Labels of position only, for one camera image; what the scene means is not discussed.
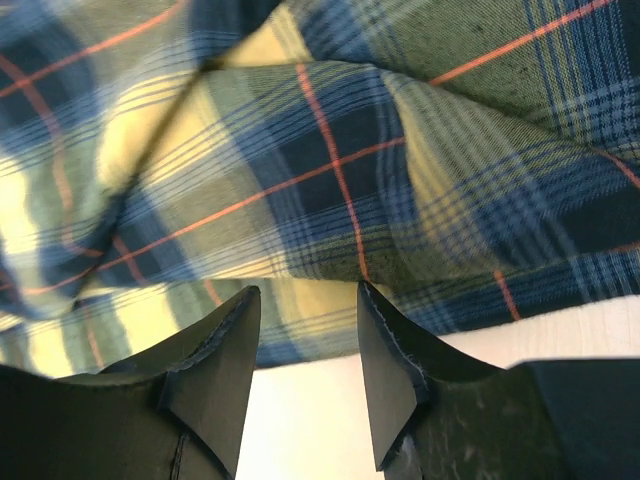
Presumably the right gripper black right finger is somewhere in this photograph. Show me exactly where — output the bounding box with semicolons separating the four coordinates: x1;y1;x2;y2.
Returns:
357;282;639;479

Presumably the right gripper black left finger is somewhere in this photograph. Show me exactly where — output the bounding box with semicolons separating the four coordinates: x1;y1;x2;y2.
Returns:
1;286;261;479

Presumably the yellow plaid long sleeve shirt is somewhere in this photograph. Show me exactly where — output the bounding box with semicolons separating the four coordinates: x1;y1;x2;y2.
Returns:
1;1;639;377

